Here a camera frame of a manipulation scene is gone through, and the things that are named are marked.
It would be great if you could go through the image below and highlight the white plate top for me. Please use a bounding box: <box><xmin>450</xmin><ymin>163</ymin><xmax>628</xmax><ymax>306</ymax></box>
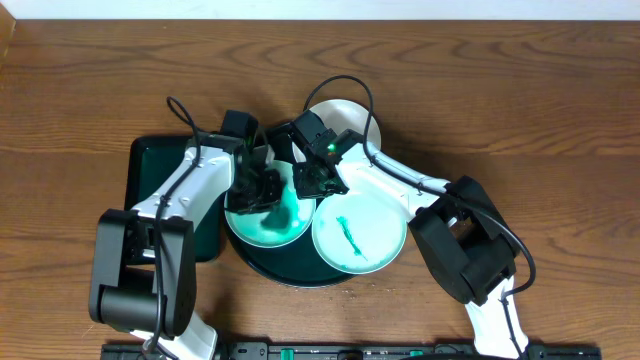
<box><xmin>291</xmin><ymin>99</ymin><xmax>382</xmax><ymax>162</ymax></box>

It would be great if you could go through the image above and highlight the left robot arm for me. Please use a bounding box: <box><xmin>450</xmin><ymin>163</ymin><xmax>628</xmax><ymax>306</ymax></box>
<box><xmin>89</xmin><ymin>134</ymin><xmax>284</xmax><ymax>359</ymax></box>

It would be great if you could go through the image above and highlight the green sponge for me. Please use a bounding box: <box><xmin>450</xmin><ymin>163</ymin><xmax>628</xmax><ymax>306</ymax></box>
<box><xmin>260</xmin><ymin>185</ymin><xmax>301</xmax><ymax>236</ymax></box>

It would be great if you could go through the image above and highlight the mint plate bottom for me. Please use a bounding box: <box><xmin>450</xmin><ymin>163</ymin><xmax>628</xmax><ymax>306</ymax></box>
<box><xmin>312</xmin><ymin>192</ymin><xmax>407</xmax><ymax>275</ymax></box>

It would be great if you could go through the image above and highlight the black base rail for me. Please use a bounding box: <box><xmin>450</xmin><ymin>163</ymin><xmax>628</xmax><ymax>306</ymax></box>
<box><xmin>99</xmin><ymin>341</ymin><xmax>604</xmax><ymax>360</ymax></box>

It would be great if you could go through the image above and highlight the rectangular black tray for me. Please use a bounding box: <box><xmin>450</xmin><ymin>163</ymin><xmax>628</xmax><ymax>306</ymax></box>
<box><xmin>124</xmin><ymin>135</ymin><xmax>223</xmax><ymax>262</ymax></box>

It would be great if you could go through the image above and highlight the round black tray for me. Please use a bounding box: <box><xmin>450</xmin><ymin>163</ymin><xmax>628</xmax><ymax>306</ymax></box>
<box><xmin>223</xmin><ymin>122</ymin><xmax>401</xmax><ymax>290</ymax></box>

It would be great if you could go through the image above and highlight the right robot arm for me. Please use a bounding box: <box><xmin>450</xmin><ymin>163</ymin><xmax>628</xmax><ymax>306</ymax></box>
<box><xmin>293</xmin><ymin>130</ymin><xmax>536</xmax><ymax>359</ymax></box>

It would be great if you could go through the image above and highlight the mint plate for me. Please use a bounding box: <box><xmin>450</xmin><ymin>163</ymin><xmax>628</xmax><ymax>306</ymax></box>
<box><xmin>225</xmin><ymin>160</ymin><xmax>316</xmax><ymax>248</ymax></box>
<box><xmin>312</xmin><ymin>192</ymin><xmax>407</xmax><ymax>275</ymax></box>

